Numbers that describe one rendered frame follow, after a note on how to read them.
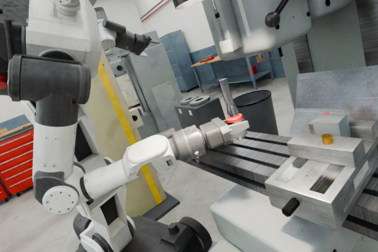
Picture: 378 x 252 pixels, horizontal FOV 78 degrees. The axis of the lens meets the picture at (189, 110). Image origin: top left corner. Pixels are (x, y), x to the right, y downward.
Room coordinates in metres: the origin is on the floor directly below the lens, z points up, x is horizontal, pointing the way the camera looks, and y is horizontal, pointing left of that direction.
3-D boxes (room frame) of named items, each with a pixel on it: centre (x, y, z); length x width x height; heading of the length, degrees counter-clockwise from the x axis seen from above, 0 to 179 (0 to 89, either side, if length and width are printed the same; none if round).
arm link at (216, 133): (0.63, -0.02, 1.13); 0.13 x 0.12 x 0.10; 5
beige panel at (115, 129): (2.11, 0.72, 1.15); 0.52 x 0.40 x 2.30; 120
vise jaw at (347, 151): (0.50, -0.27, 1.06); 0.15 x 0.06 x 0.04; 32
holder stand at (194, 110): (1.03, -0.04, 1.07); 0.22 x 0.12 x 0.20; 24
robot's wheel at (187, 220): (1.02, 0.20, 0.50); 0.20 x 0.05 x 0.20; 47
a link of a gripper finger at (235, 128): (0.61, -0.11, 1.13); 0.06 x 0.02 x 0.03; 95
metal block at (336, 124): (0.53, -0.32, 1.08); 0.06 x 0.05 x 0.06; 32
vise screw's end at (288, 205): (0.41, -0.13, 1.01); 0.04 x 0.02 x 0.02; 122
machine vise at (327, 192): (0.52, -0.29, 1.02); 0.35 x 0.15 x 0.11; 122
